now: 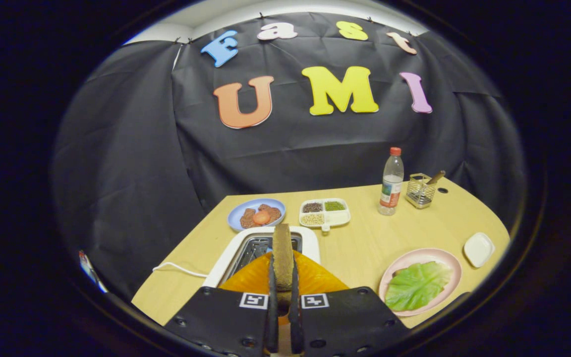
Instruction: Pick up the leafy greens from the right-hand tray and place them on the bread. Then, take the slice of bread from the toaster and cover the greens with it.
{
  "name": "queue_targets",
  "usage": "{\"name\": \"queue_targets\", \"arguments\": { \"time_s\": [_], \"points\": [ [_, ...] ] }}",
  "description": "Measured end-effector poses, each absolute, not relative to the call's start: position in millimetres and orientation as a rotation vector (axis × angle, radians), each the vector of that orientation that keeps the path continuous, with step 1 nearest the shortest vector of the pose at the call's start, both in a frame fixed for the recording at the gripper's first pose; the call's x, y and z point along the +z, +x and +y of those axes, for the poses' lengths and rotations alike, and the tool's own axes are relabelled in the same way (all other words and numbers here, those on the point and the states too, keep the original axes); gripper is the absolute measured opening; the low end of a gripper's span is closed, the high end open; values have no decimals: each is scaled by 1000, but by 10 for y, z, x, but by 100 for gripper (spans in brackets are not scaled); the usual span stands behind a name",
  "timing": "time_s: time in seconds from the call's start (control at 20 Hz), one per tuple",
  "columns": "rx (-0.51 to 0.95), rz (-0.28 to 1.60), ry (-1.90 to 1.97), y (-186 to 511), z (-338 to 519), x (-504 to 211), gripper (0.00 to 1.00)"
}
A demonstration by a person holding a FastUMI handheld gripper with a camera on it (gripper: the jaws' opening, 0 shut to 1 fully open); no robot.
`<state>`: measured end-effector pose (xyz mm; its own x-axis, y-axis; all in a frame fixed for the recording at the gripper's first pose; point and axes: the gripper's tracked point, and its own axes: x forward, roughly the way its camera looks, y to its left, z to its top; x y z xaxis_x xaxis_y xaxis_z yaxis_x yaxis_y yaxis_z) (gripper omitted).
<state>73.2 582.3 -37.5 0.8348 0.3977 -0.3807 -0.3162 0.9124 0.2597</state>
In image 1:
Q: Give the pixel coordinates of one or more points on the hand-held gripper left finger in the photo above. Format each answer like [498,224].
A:
[271,317]

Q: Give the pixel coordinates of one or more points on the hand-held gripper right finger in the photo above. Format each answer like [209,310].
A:
[295,322]

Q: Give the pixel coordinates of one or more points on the brown toast slice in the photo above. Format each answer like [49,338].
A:
[283,253]

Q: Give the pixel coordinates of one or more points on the green lettuce leaf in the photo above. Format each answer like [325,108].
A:
[417,287]

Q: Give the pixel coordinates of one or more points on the white toaster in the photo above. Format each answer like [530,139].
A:
[225,260]

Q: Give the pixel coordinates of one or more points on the red tomato slice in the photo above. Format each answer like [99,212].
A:
[261,217]

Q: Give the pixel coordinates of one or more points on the brown meat slice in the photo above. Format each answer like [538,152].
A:
[273,212]
[247,218]

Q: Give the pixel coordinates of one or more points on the white divided seasoning tray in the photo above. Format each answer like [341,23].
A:
[337,217]

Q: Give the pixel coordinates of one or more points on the blue plate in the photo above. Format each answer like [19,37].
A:
[238,207]

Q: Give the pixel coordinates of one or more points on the pink plate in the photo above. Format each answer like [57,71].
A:
[414,258]

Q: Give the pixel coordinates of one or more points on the black backdrop cloth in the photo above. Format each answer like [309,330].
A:
[290,158]

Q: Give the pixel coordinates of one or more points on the clear bottle with red cap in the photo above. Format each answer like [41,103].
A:
[391,188]

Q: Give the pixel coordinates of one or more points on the white rectangular plate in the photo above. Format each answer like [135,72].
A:
[479,249]

